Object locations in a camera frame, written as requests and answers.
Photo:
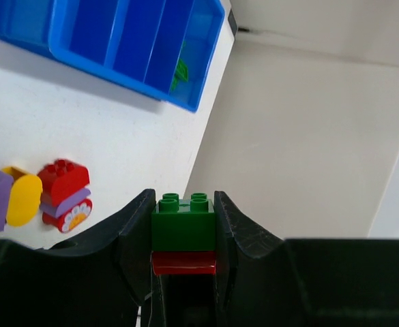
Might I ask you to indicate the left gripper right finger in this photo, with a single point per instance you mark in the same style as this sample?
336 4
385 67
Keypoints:
263 280

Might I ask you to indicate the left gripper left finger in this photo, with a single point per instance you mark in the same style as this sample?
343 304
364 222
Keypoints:
99 277

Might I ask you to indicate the light purple lego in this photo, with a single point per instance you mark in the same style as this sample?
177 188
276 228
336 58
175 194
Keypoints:
68 203

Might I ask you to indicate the red green curved lego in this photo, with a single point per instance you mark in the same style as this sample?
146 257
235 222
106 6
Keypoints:
183 235

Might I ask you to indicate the yellow rounded lego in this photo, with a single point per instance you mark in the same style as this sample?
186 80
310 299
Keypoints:
25 196

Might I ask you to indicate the green number two lego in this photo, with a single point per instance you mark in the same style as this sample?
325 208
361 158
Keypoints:
181 71

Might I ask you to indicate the red flower lego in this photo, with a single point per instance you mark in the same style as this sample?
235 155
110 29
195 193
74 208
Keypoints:
71 218

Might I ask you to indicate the blue divided bin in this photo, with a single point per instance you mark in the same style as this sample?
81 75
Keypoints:
135 44

